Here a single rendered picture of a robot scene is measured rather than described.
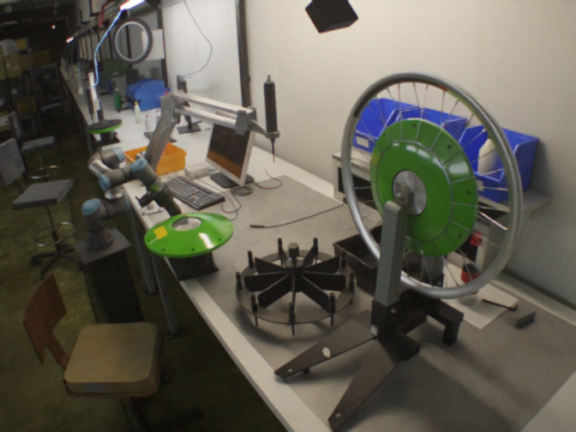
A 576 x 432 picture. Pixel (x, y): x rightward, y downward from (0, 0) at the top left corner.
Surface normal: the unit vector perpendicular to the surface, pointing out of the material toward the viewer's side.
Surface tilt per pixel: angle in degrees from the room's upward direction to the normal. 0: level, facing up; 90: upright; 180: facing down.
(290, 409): 0
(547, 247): 90
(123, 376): 0
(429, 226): 97
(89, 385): 90
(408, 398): 0
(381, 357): 18
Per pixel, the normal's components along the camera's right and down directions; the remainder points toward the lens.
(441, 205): -0.70, 0.32
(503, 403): -0.05, -0.91
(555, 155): -0.85, 0.25
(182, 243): -0.02, -0.71
